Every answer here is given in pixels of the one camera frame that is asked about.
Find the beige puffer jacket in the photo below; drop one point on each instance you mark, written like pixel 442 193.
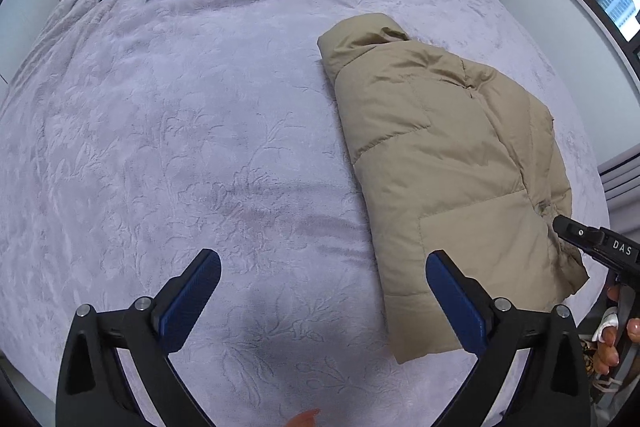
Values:
pixel 450 167

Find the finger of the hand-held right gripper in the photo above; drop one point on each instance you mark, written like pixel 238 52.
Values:
pixel 575 231

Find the purple embossed blanket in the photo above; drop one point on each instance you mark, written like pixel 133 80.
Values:
pixel 175 132

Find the person's left hand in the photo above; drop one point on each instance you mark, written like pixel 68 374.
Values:
pixel 302 419

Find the person's right hand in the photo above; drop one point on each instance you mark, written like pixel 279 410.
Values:
pixel 612 332

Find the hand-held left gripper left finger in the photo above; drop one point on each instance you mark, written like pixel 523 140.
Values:
pixel 192 302

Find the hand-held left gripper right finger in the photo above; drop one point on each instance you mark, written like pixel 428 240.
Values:
pixel 457 302

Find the grey curtain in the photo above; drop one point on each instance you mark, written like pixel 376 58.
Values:
pixel 622 192

